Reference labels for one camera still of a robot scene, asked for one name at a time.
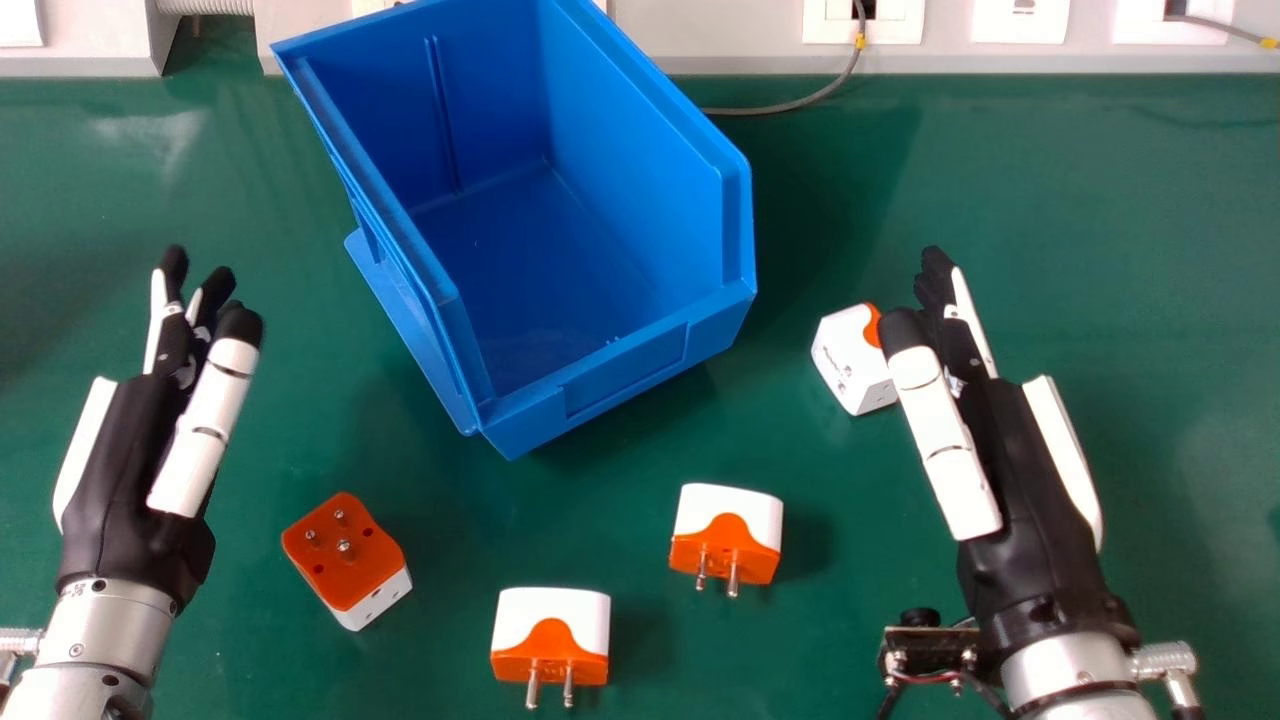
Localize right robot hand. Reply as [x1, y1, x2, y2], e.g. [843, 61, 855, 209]
[878, 245, 1141, 673]

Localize three-pin white-orange plug adapter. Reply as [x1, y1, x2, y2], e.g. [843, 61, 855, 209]
[281, 491, 413, 632]

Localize two-pin white-orange plug adapter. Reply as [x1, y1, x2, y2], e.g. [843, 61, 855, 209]
[490, 587, 612, 710]
[669, 483, 784, 599]

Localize grey cable with yellow plug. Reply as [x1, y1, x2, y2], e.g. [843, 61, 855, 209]
[1166, 12, 1280, 50]
[700, 0, 867, 117]

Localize white-orange cube plug adapter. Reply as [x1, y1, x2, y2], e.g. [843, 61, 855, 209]
[811, 303, 899, 417]

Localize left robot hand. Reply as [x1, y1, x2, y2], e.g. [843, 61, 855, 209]
[52, 245, 265, 614]

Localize white wall socket plate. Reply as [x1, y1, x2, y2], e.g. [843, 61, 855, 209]
[0, 0, 45, 48]
[972, 0, 1071, 45]
[802, 0, 925, 45]
[1112, 0, 1235, 46]

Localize small wrist camera board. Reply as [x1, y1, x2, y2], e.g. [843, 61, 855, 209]
[877, 607, 983, 720]

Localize blue plastic bin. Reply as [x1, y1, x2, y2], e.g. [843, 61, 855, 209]
[270, 0, 758, 462]

